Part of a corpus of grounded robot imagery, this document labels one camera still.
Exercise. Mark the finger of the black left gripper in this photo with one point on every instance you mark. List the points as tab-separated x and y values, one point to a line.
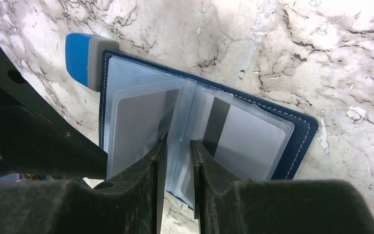
36	139

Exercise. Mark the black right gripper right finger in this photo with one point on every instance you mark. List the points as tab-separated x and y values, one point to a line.
226	204

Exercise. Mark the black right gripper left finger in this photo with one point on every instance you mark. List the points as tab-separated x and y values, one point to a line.
129	203

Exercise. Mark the white card with black stripe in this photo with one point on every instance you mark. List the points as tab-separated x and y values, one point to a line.
139	118

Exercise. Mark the blue card holder wallet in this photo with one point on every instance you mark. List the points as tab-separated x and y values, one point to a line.
121	72

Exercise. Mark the small blue plastic box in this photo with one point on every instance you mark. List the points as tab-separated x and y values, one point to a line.
83	58

